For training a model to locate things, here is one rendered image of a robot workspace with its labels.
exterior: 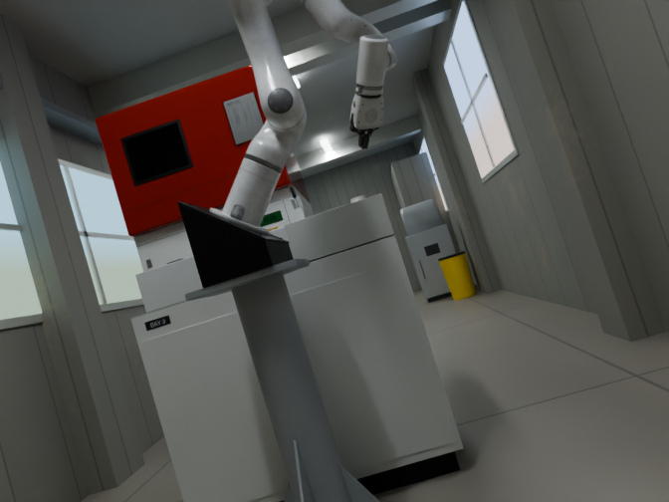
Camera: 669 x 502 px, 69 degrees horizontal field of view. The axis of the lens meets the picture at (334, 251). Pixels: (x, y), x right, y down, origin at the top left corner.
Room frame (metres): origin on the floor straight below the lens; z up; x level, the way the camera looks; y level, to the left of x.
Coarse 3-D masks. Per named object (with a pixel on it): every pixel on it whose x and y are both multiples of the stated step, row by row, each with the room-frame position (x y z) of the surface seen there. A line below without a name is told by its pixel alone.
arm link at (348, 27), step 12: (312, 0) 1.36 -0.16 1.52; (324, 0) 1.35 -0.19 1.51; (336, 0) 1.36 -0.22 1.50; (312, 12) 1.38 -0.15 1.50; (324, 12) 1.36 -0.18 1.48; (336, 12) 1.35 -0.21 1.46; (348, 12) 1.37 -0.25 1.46; (324, 24) 1.38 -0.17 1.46; (336, 24) 1.36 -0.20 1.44; (348, 24) 1.37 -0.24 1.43; (360, 24) 1.40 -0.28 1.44; (336, 36) 1.40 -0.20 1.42; (348, 36) 1.42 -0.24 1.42; (360, 36) 1.43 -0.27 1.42
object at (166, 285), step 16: (288, 240) 1.64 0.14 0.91; (192, 256) 1.66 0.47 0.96; (144, 272) 1.67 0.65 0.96; (160, 272) 1.67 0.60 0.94; (176, 272) 1.67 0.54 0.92; (192, 272) 1.66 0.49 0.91; (144, 288) 1.67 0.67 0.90; (160, 288) 1.67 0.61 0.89; (176, 288) 1.67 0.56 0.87; (192, 288) 1.66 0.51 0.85; (144, 304) 1.67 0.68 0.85; (160, 304) 1.67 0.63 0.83
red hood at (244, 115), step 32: (160, 96) 2.25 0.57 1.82; (192, 96) 2.23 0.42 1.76; (224, 96) 2.22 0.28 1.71; (256, 96) 2.22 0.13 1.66; (128, 128) 2.25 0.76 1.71; (160, 128) 2.24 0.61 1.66; (192, 128) 2.24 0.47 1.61; (224, 128) 2.23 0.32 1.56; (256, 128) 2.22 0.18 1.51; (128, 160) 2.25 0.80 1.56; (160, 160) 2.24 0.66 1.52; (192, 160) 2.24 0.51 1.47; (224, 160) 2.23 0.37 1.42; (288, 160) 2.42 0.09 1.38; (128, 192) 2.26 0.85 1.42; (160, 192) 2.25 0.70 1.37; (192, 192) 2.24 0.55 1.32; (224, 192) 2.23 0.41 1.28; (128, 224) 2.26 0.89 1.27; (160, 224) 2.25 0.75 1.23
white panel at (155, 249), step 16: (288, 192) 2.27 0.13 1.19; (272, 208) 2.27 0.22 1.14; (288, 208) 2.27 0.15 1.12; (176, 224) 2.30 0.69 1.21; (272, 224) 2.27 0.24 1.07; (144, 240) 2.31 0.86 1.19; (160, 240) 2.31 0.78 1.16; (176, 240) 2.30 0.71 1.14; (144, 256) 2.31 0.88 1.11; (160, 256) 2.31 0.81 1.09; (176, 256) 2.30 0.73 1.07
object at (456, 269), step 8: (448, 256) 6.19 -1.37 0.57; (456, 256) 6.18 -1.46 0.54; (464, 256) 6.23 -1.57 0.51; (440, 264) 6.34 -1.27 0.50; (448, 264) 6.21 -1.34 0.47; (456, 264) 6.18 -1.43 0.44; (464, 264) 6.20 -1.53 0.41; (448, 272) 6.24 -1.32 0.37; (456, 272) 6.19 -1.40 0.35; (464, 272) 6.19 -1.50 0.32; (448, 280) 6.29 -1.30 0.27; (456, 280) 6.21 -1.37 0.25; (464, 280) 6.19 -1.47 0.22; (472, 280) 6.27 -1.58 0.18; (456, 288) 6.23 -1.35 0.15; (464, 288) 6.19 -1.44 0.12; (472, 288) 6.23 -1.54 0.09; (456, 296) 6.26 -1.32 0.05; (464, 296) 6.20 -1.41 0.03
